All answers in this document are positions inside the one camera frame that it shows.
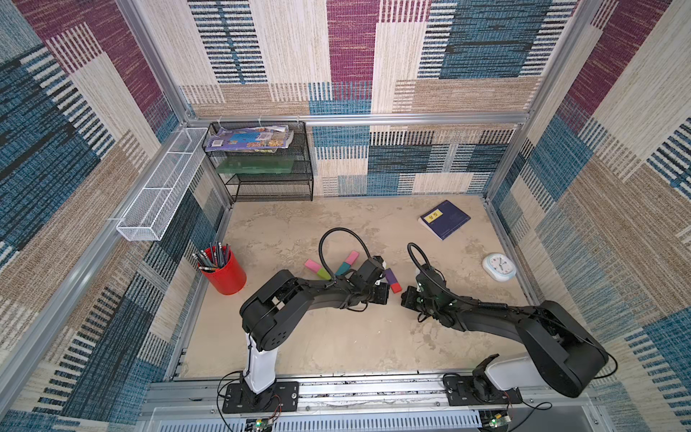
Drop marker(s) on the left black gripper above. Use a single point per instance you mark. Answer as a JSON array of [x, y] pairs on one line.
[[384, 294]]

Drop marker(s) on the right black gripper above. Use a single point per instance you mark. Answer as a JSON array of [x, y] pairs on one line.
[[410, 299]]

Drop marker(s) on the purple block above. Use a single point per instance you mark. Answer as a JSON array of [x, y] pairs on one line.
[[390, 277]]

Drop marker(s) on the teal long block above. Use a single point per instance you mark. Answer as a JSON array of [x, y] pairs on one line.
[[344, 267]]

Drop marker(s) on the lime green block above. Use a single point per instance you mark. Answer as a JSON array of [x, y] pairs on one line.
[[324, 274]]

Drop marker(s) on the pink block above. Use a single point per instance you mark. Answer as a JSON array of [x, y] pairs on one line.
[[352, 257], [313, 266]]

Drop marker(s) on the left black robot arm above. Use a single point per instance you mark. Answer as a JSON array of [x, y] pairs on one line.
[[271, 314]]

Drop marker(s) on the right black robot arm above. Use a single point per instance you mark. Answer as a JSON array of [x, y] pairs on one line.
[[566, 356]]

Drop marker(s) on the dark blue notebook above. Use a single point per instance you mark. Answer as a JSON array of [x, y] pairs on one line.
[[444, 219]]

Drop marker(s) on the white round clock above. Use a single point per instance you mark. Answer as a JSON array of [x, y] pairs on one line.
[[499, 267]]

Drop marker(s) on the red pen cup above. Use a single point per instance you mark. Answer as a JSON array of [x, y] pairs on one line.
[[229, 279]]

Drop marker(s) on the green tray in rack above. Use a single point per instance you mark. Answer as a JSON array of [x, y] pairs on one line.
[[255, 166]]

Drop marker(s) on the colourful magazine on rack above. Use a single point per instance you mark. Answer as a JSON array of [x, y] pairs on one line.
[[266, 139]]

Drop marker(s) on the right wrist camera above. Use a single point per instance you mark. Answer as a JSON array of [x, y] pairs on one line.
[[431, 281]]

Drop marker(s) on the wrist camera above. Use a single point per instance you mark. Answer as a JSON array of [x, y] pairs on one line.
[[431, 281], [369, 273]]

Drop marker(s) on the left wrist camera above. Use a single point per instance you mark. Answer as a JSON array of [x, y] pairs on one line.
[[369, 273]]

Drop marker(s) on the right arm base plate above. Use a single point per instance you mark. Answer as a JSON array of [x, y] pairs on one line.
[[465, 390]]

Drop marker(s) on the black wire shelf rack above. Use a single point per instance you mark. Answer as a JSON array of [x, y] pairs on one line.
[[296, 186]]

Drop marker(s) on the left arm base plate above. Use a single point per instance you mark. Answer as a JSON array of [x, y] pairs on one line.
[[280, 397]]

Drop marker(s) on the white wire wall basket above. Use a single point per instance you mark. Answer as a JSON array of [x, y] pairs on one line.
[[155, 205]]

